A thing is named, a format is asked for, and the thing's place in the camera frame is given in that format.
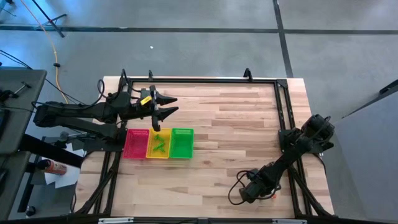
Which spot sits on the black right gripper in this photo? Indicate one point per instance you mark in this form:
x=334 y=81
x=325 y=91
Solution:
x=258 y=186

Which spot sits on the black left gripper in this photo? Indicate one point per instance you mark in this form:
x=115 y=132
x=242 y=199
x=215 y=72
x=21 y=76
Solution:
x=138 y=110

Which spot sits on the green plastic decoration piece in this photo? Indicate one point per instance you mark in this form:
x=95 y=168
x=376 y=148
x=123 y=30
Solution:
x=163 y=150
x=156 y=149
x=159 y=137

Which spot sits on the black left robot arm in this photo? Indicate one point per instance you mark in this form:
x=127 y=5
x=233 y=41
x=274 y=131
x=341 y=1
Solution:
x=74 y=113

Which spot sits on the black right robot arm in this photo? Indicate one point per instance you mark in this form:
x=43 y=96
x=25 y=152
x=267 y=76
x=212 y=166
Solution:
x=298 y=146

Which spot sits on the yellow tag label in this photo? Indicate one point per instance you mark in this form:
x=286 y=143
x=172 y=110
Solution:
x=145 y=100

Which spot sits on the green plastic basket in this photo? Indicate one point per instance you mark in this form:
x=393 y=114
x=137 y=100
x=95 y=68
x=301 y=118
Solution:
x=182 y=144

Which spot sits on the red plastic basket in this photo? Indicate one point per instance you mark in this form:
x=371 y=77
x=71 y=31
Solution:
x=136 y=144

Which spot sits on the yellow plastic basket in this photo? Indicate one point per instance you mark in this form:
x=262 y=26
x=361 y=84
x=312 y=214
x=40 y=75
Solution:
x=150 y=155

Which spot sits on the large grey board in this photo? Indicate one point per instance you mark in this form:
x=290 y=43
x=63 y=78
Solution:
x=373 y=155

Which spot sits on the white paper sheets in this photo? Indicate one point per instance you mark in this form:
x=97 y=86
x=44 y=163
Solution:
x=66 y=179

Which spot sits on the black support beam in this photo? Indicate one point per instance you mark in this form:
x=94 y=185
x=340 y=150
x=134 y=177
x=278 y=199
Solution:
x=46 y=149

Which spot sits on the orange spray can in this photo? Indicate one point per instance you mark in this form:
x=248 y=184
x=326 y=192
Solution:
x=54 y=168

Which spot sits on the black tripod stand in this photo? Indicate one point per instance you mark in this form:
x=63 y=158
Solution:
x=51 y=22

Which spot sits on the grey side table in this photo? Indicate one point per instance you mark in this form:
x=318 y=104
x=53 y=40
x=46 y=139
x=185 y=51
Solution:
x=21 y=109

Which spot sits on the black clamp tool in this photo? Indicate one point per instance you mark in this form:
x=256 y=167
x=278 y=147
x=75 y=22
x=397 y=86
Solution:
x=6 y=95

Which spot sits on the dark grey metal stand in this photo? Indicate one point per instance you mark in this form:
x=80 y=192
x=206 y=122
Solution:
x=388 y=87

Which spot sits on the black caster wheel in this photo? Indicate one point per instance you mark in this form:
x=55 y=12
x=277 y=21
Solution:
x=30 y=211

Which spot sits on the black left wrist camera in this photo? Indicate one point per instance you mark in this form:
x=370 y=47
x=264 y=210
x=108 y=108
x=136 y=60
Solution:
x=145 y=92

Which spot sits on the black aluminium table frame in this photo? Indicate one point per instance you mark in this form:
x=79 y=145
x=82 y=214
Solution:
x=202 y=81

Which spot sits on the silver metal bracket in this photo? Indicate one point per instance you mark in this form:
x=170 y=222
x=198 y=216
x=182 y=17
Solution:
x=115 y=220
x=289 y=221

